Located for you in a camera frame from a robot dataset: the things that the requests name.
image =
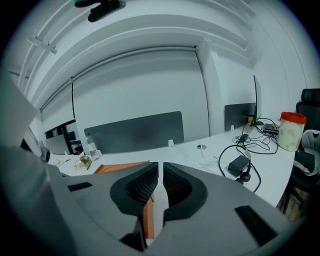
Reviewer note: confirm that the black power adapter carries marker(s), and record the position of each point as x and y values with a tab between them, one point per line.
238	165

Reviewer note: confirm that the wide white roller blind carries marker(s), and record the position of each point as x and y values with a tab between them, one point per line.
140	95

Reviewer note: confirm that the narrow white roller blind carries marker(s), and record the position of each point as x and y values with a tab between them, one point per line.
57	112

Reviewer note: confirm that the black plug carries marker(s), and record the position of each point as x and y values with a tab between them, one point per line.
244	176

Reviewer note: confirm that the black head-worn camera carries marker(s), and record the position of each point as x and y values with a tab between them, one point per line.
102	10

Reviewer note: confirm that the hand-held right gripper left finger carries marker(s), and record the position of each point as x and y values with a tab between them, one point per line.
100	195

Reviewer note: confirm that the orange box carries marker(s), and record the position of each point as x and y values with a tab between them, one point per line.
120	168

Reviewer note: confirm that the round desk grommet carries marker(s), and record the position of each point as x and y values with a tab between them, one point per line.
201	147

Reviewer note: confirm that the black computer monitor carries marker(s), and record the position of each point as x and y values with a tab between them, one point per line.
238	116

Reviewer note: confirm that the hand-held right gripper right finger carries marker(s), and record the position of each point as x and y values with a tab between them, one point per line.
225	200

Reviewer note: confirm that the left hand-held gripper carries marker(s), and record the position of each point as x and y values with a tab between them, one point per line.
45	153

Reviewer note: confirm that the white pipe bracket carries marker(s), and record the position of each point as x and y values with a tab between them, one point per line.
42	45

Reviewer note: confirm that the gold snack packet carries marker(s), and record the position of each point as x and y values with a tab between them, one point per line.
82	163

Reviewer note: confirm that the white ceiling pipes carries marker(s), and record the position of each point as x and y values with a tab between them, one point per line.
125	30

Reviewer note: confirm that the small black charger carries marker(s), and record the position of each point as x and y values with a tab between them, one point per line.
244	138

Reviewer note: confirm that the small yellow object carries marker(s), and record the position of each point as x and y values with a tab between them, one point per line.
250	119

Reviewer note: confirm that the black chair with white lumbar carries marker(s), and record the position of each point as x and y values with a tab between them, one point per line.
308	140

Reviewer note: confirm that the white jar with red lid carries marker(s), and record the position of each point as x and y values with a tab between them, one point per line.
291	132

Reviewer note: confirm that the clear water bottle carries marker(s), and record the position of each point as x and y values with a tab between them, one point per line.
92	148

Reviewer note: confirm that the small black electronic device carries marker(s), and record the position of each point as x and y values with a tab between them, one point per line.
270	128

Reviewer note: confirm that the long dark desk divider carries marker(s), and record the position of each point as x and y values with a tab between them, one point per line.
135	132

